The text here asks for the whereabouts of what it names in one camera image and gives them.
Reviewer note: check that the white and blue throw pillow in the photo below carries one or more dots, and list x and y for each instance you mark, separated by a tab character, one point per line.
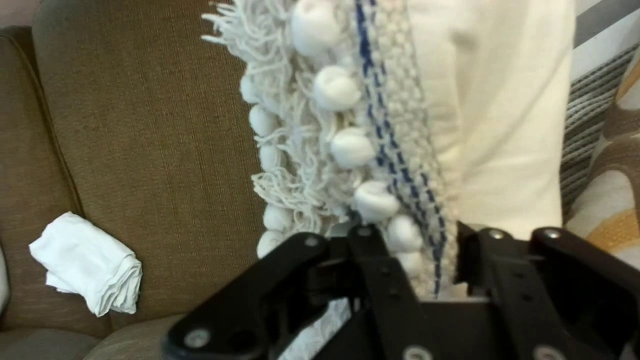
450	125

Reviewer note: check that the brown fabric couch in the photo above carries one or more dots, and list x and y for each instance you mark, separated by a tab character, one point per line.
150	150

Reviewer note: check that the brown orange patterned pillow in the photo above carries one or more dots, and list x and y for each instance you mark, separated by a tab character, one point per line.
612	175

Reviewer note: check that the white crumpled cloth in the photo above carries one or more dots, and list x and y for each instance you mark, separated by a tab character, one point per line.
87	262

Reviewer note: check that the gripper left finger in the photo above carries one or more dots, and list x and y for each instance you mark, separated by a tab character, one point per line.
280	290

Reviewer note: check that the grey striped pillow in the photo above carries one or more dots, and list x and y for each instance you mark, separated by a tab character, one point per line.
587	110

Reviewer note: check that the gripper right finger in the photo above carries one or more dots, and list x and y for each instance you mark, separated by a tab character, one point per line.
550	285

